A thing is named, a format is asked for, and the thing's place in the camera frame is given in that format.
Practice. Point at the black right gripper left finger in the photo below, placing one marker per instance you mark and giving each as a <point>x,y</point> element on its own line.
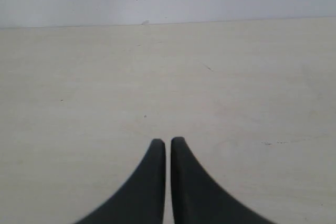
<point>141,198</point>

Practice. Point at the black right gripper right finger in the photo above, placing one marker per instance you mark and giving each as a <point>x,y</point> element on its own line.
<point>196,197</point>

